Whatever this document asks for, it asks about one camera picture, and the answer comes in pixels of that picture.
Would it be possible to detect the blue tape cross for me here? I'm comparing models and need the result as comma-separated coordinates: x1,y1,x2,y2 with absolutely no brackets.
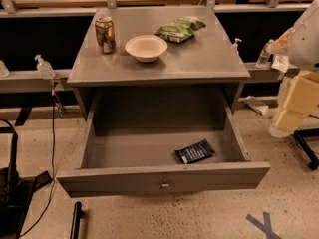
246,212,282,239

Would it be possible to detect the small white pump bottle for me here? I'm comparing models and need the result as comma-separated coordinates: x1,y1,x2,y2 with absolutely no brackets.
232,38,242,55

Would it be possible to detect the brown soda can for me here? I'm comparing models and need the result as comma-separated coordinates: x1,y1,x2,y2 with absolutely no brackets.
95,17,116,54

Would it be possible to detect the black floor stand base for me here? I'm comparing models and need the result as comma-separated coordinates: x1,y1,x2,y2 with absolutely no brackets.
0,119,52,239

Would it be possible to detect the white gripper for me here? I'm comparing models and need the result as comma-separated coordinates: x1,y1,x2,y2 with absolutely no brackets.
267,28,319,138

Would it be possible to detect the grey cabinet with counter top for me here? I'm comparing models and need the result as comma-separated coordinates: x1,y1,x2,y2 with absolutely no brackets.
68,6,249,115

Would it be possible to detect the green chip bag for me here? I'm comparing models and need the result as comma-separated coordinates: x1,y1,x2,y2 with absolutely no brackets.
155,16,206,43

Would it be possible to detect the clear water bottle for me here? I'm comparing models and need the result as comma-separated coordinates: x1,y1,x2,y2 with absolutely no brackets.
255,39,273,68

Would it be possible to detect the white bowl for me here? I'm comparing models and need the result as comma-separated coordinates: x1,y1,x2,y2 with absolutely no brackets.
125,35,167,63

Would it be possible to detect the white wrapped floor packet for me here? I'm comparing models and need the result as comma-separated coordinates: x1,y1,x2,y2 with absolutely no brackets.
243,96,268,116

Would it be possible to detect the clear pump sanitizer bottle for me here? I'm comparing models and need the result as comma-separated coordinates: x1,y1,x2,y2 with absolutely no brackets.
35,55,56,80

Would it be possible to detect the black stand leg right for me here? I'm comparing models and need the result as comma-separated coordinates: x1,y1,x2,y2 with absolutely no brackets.
293,128,319,170

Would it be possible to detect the black bar under drawer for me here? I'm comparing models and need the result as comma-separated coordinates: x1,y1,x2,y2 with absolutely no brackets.
70,201,84,239

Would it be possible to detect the white plastic packet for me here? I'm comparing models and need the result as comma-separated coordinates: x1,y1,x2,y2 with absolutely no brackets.
271,55,289,73

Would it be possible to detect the metal drawer knob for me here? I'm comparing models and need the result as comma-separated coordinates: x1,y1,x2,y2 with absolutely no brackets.
160,180,170,189

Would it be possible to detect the grey open top drawer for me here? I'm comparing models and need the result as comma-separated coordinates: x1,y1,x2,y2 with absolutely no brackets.
58,96,270,197

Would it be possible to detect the dark blue rxbar wrapper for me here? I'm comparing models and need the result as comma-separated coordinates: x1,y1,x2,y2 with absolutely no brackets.
175,139,215,164

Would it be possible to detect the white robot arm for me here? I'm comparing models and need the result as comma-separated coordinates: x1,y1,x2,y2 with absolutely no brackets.
267,0,319,137

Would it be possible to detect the black cable on floor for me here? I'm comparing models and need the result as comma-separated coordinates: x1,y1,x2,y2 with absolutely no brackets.
18,89,58,238

